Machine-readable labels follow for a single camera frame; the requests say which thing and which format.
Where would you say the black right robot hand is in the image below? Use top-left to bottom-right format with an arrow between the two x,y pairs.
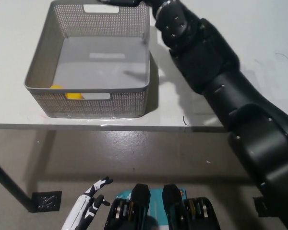
97,0 -> 144,7

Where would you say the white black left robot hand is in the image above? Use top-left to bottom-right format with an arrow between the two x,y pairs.
60,176 -> 114,230

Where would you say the yellow rubber duck toy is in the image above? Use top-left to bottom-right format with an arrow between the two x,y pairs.
50,85 -> 83,100

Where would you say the grey perforated plastic basket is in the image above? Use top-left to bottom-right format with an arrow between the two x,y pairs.
23,0 -> 151,118

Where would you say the black metal table leg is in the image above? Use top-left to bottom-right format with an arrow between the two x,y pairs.
0,155 -> 39,213

